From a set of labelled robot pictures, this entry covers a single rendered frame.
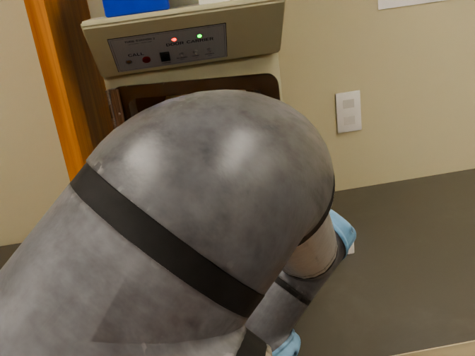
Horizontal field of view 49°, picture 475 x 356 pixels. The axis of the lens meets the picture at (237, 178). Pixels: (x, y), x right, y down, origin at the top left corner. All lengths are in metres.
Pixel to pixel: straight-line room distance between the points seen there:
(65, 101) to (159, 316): 0.71
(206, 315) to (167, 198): 0.05
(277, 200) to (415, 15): 1.32
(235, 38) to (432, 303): 0.60
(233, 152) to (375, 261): 0.96
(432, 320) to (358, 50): 0.77
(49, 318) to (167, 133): 0.09
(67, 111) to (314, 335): 0.57
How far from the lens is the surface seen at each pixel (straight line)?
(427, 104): 1.59
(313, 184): 0.27
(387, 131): 1.56
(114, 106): 0.97
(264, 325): 0.62
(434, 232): 1.30
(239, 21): 0.88
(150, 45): 0.89
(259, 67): 0.98
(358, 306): 1.04
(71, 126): 0.92
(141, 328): 0.23
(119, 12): 0.86
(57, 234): 0.24
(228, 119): 0.25
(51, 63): 0.90
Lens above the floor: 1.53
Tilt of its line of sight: 20 degrees down
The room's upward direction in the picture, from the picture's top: 8 degrees counter-clockwise
